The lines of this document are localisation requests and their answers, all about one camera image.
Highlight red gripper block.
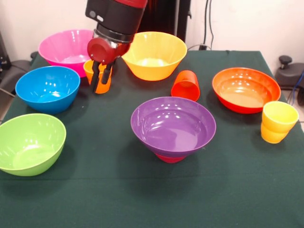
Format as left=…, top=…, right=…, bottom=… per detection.
left=86, top=37, right=131, bottom=94

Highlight blue bowl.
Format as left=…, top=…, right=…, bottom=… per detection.
left=15, top=66, right=81, bottom=115

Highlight red-orange cup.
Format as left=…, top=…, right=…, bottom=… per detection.
left=171, top=69, right=201, bottom=102

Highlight purple bowl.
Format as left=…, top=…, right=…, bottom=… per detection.
left=130, top=96, right=217, bottom=158

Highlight small crimson bowl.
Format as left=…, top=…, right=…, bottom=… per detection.
left=154, top=153, right=187, bottom=164

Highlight orange cup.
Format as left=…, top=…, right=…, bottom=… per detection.
left=83, top=59, right=113, bottom=95

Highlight large pink bowl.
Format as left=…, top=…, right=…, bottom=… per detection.
left=38, top=29, right=95, bottom=78

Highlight large yellow-orange bowl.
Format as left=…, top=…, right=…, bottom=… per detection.
left=121, top=31, right=188, bottom=82

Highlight black device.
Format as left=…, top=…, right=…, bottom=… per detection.
left=0, top=30, right=10, bottom=71

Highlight green bowl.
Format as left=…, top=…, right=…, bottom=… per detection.
left=0, top=113, right=67, bottom=177

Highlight dark green tablecloth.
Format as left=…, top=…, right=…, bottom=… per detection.
left=0, top=49, right=304, bottom=228

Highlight shallow red-orange bowl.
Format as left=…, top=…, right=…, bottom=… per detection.
left=212, top=67, right=282, bottom=115

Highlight yellow cup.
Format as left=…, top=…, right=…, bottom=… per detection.
left=260, top=101, right=300, bottom=144

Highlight black hanging cables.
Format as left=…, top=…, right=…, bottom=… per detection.
left=200, top=0, right=216, bottom=51

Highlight blue cable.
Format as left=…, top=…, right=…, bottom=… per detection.
left=291, top=71, right=304, bottom=105

